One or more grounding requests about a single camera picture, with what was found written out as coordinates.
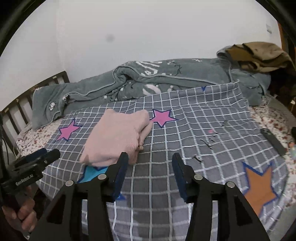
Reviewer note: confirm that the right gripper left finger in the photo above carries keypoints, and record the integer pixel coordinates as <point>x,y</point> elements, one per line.
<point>62,220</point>

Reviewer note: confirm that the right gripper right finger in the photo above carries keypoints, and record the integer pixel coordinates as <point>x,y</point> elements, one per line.
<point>236,218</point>

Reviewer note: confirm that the pink knit sweater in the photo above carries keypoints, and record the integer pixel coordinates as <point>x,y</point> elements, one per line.
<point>116,133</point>

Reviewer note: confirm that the brown clothes pile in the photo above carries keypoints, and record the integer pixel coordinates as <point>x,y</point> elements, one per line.
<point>260,57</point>

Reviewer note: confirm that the person's left hand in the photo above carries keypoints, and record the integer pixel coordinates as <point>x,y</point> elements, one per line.
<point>26,218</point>

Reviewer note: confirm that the dark wooden headboard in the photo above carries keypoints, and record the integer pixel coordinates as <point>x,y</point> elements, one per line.
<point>17,114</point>

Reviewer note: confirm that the black smartphone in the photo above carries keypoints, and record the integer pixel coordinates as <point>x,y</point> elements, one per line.
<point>273,141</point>

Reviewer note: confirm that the small blue white toy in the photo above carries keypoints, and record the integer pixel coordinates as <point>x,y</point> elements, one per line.
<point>292,148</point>

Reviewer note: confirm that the grey checked star bedcover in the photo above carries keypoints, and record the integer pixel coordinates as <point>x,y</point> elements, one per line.
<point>210,127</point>

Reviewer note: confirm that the grey-green fleece blanket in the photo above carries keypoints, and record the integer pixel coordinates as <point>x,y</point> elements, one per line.
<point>136,79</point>

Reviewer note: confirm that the wooden door frame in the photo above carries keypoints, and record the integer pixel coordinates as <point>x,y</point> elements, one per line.
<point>286,43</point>

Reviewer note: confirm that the white wall switch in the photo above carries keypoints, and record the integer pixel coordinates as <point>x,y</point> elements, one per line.
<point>268,28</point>

